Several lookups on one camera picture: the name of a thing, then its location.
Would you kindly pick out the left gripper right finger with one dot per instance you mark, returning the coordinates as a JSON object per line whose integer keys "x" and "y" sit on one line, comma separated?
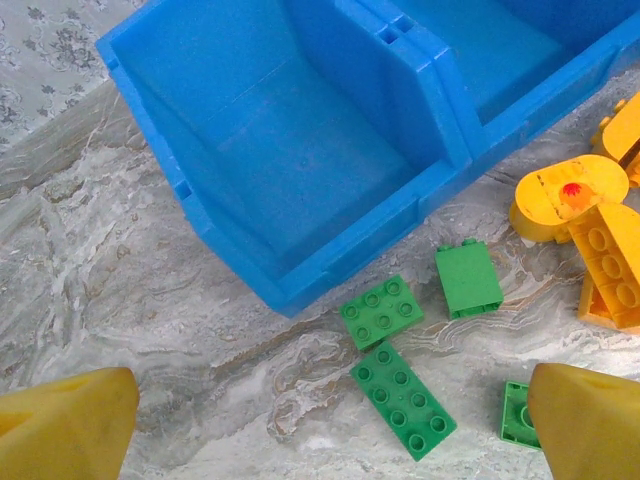
{"x": 590, "y": 430}

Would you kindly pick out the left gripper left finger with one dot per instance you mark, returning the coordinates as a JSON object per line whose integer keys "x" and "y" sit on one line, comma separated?
{"x": 65, "y": 430}

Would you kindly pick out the small green Lego brick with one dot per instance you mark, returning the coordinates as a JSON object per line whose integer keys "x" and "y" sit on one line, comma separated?
{"x": 515, "y": 415}

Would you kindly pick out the long yellow Lego brick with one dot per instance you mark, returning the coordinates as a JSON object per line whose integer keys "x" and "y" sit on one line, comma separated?
{"x": 610, "y": 260}

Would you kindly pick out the green two-by-four Lego brick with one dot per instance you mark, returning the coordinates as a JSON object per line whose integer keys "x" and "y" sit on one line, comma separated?
{"x": 402, "y": 400}

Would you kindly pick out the tall green Lego brick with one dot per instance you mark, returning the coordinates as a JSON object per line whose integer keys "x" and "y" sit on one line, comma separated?
{"x": 467, "y": 280}

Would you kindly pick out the green two-by-three Lego brick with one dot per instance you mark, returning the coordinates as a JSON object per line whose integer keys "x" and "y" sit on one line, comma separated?
{"x": 380, "y": 312}

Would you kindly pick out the rounded yellow Lego red dot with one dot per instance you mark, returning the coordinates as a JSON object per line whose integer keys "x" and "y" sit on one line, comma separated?
{"x": 600, "y": 175}

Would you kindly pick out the rounded yellow Lego brick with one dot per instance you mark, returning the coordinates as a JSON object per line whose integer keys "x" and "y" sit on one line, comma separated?
{"x": 625, "y": 135}

